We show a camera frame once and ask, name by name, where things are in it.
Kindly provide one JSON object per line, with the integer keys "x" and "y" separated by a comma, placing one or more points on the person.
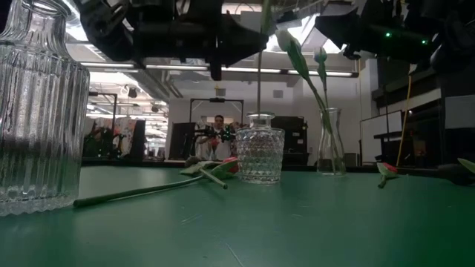
{"x": 222, "y": 146}

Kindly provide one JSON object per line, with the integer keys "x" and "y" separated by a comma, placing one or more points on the slim smooth glass vase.
{"x": 335, "y": 148}

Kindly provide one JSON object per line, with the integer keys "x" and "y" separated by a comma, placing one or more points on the whiteboard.
{"x": 378, "y": 137}

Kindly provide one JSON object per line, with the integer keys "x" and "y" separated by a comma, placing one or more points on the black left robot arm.
{"x": 104, "y": 33}

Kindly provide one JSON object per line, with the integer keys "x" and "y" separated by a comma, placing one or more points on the background robot workstation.
{"x": 139, "y": 141}

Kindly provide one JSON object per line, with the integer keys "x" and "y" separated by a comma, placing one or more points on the ribbed clear glass vase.
{"x": 41, "y": 130}

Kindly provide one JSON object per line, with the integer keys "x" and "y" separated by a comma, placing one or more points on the black standing panel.
{"x": 182, "y": 141}

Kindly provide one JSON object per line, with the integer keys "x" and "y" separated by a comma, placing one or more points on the green table mat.
{"x": 259, "y": 230}

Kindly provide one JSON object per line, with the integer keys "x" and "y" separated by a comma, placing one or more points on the ceiling light strip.
{"x": 178, "y": 68}

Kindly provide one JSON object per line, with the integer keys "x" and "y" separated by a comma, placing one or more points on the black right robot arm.
{"x": 401, "y": 41}

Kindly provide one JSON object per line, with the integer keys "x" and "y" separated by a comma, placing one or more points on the grey wall box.
{"x": 278, "y": 93}
{"x": 220, "y": 92}

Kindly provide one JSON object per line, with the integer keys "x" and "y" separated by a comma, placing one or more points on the diamond pattern glass vase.
{"x": 261, "y": 155}

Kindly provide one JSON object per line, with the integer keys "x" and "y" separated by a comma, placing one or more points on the black cabinet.
{"x": 297, "y": 137}

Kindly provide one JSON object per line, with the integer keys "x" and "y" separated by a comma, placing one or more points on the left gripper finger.
{"x": 245, "y": 41}

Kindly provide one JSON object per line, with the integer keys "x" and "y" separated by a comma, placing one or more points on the black gantry frame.
{"x": 217, "y": 99}

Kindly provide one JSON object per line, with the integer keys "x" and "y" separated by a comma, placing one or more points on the red tulip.
{"x": 232, "y": 165}
{"x": 258, "y": 85}
{"x": 389, "y": 168}

